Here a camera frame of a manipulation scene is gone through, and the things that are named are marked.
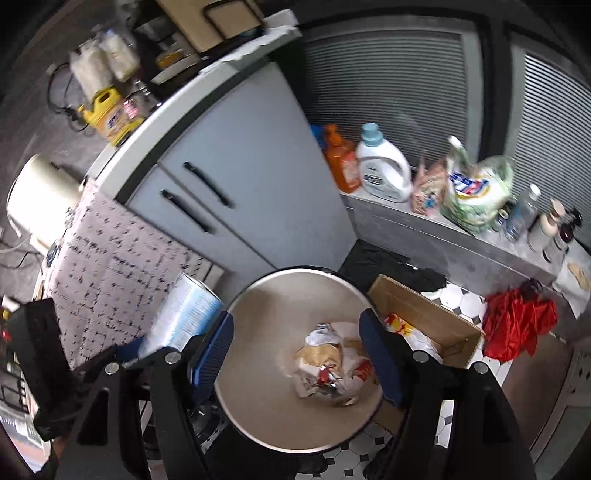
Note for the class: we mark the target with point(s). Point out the orange detergent bottle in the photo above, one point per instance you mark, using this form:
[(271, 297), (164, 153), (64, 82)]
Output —
[(341, 161)]

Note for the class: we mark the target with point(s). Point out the patterned pink tablecloth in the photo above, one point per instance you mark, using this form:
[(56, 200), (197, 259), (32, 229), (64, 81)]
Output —
[(115, 277)]

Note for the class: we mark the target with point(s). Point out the silver red wrapper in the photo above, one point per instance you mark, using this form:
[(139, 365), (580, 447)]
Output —
[(327, 374)]

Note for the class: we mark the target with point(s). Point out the black cloth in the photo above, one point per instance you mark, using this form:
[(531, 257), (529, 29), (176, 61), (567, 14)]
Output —
[(397, 267)]

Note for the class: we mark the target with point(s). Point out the white paper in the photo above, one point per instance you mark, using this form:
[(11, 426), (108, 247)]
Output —
[(323, 333)]

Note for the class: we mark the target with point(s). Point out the beige small bottle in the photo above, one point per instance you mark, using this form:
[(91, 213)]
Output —
[(547, 226)]

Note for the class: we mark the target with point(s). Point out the cream air fryer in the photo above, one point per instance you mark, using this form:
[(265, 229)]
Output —
[(41, 203)]

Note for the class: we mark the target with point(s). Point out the green white detergent bag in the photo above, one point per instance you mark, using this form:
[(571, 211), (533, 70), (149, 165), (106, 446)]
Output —
[(480, 191)]

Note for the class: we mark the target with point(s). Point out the wooden cutting board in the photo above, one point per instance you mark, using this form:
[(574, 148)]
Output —
[(207, 21)]

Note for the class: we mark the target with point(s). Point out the small pink bottle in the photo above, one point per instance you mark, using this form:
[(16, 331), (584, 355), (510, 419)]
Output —
[(132, 108)]

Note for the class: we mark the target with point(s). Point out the red yellow snack packet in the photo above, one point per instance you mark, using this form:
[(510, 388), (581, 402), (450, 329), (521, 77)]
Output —
[(408, 330)]

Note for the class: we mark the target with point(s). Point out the yellow detergent bottle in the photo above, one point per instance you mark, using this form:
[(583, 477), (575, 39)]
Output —
[(111, 115)]

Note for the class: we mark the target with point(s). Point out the large paper cup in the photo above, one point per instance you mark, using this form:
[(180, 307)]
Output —
[(268, 360)]

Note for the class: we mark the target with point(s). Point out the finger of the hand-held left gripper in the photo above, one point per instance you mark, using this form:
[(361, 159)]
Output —
[(129, 350)]

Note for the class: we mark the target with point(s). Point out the red cloth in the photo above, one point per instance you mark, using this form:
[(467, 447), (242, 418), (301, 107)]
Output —
[(517, 327)]

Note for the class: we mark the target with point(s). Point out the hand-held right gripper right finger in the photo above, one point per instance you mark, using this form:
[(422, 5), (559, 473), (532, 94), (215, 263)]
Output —
[(378, 355)]

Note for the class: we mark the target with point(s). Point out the pink printed bag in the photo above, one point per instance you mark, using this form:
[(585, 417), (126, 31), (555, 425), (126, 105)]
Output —
[(429, 187)]

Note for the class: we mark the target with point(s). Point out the brown paper bag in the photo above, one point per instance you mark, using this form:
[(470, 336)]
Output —
[(318, 355)]

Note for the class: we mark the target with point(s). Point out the grey kitchen cabinet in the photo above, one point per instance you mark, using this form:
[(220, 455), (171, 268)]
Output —
[(240, 184)]

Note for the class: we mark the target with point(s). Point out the red white wrapper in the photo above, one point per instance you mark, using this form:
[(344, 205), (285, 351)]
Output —
[(363, 370)]

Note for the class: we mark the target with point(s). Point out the cardboard box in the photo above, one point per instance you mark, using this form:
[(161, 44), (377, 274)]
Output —
[(431, 323)]

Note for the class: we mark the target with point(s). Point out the hanging plastic bags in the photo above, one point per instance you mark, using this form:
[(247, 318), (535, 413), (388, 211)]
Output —
[(104, 57)]

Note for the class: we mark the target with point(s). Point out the white detergent bottle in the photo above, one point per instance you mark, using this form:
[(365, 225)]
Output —
[(383, 170)]

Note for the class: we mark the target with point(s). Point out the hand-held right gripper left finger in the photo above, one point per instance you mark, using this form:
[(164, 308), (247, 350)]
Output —
[(214, 350)]

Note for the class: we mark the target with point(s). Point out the clear plastic bottle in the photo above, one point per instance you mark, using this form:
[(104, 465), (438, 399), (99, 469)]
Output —
[(521, 212)]

